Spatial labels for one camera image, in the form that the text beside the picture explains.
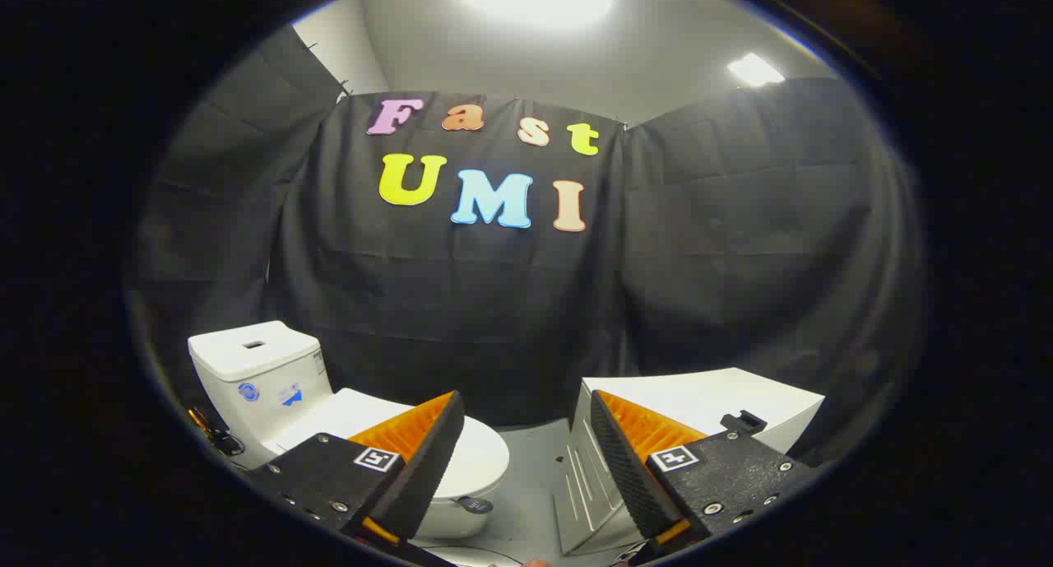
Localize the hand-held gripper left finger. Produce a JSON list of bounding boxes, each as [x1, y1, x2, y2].
[[245, 390, 466, 555]]

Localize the white toilet lid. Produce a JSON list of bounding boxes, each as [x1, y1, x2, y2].
[[284, 388, 511, 502]]

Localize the black backdrop cloth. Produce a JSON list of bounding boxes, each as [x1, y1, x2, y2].
[[128, 24, 930, 469]]

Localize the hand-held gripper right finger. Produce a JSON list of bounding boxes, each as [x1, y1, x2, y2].
[[589, 389, 823, 551]]

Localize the orange and black cable bundle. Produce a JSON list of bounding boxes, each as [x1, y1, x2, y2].
[[188, 407, 246, 458]]

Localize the small ceiling light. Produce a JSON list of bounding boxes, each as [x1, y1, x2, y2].
[[728, 53, 786, 88]]

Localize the white panelled cabinet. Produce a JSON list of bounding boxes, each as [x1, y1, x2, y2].
[[553, 368, 826, 555]]

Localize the white toilet body with tank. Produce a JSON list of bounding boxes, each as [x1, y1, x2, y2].
[[188, 320, 494, 543]]

